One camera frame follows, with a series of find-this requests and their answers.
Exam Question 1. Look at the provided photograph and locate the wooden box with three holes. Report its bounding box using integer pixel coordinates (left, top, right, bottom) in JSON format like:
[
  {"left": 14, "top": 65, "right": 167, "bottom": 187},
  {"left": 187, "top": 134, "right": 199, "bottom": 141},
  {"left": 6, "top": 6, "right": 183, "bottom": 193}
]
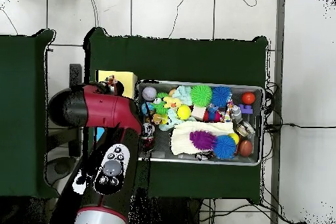
[{"left": 94, "top": 70, "right": 138, "bottom": 143}]

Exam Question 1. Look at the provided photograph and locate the purple spiky toy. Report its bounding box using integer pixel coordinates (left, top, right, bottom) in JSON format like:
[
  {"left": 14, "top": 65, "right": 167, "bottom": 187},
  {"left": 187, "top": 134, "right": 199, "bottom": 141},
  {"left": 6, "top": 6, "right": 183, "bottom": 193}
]
[{"left": 189, "top": 129, "right": 218, "bottom": 151}]

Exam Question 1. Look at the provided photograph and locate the green spiky ball with eyes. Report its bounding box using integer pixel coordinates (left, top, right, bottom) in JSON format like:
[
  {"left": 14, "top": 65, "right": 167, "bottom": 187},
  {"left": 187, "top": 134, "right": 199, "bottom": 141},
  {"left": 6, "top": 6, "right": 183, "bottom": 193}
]
[{"left": 152, "top": 91, "right": 171, "bottom": 116}]

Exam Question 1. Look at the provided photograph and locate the dark green side-table cloth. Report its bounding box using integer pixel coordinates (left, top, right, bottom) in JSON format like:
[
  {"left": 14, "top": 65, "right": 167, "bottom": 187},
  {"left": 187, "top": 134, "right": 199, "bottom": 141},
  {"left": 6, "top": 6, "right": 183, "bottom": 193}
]
[{"left": 0, "top": 29, "right": 61, "bottom": 199}]

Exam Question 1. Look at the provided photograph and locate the mint green cloth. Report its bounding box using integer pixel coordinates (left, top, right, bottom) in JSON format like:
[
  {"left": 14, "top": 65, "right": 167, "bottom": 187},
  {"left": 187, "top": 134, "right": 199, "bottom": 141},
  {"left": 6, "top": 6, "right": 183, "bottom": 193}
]
[{"left": 171, "top": 85, "right": 194, "bottom": 106}]

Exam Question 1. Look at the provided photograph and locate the cream muslin cloth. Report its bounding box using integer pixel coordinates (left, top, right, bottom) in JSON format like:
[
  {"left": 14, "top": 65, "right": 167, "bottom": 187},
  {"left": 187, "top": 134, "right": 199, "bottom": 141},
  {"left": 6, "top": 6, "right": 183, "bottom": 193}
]
[{"left": 170, "top": 120, "right": 235, "bottom": 156}]

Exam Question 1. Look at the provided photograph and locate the blue spiky ball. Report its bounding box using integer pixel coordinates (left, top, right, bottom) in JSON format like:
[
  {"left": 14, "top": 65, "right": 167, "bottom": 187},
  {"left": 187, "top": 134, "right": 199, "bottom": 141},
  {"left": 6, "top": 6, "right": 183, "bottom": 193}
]
[
  {"left": 213, "top": 135, "right": 238, "bottom": 160},
  {"left": 211, "top": 85, "right": 233, "bottom": 108}
]

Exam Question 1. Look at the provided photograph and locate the yellow tennis ball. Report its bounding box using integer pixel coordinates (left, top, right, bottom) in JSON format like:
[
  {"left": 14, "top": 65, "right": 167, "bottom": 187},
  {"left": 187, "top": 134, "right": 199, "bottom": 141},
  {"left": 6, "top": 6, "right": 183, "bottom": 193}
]
[{"left": 176, "top": 104, "right": 192, "bottom": 120}]

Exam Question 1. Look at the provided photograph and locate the black upright panel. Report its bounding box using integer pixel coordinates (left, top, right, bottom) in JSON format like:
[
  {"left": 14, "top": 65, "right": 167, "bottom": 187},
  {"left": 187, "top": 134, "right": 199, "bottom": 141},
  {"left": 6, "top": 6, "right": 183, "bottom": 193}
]
[{"left": 68, "top": 63, "right": 83, "bottom": 158}]

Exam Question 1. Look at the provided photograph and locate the shallow mesh bin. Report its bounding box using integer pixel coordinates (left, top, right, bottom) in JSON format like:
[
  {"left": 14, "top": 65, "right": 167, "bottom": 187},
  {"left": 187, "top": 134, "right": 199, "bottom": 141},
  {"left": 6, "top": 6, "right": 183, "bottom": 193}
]
[{"left": 135, "top": 79, "right": 264, "bottom": 166}]

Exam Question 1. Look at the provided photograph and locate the green spiky ball white nub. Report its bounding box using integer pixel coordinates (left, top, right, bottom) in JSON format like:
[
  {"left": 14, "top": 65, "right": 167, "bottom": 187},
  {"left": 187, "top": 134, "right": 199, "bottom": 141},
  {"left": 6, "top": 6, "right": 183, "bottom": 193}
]
[{"left": 190, "top": 84, "right": 213, "bottom": 108}]

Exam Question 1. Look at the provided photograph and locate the black and white soccer ball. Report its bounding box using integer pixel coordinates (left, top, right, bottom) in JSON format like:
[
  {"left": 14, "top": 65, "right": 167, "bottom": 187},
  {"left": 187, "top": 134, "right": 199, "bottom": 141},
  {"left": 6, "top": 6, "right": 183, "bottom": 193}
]
[{"left": 141, "top": 122, "right": 156, "bottom": 139}]

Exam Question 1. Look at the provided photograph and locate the dark green table cloth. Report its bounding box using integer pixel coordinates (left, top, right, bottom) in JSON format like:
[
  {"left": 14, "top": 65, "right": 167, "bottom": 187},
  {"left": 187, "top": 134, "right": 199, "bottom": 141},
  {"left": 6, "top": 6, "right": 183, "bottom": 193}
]
[{"left": 82, "top": 27, "right": 269, "bottom": 205}]

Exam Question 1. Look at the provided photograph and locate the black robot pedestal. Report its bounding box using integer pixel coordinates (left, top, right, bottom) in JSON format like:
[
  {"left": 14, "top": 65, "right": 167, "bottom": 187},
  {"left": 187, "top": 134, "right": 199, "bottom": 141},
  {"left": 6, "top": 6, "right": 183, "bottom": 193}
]
[{"left": 131, "top": 196, "right": 203, "bottom": 224}]

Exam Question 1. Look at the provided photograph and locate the blue globe ball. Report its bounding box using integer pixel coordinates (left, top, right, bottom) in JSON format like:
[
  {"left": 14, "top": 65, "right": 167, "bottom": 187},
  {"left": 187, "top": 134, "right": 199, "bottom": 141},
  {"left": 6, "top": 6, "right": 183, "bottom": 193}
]
[{"left": 140, "top": 101, "right": 156, "bottom": 116}]

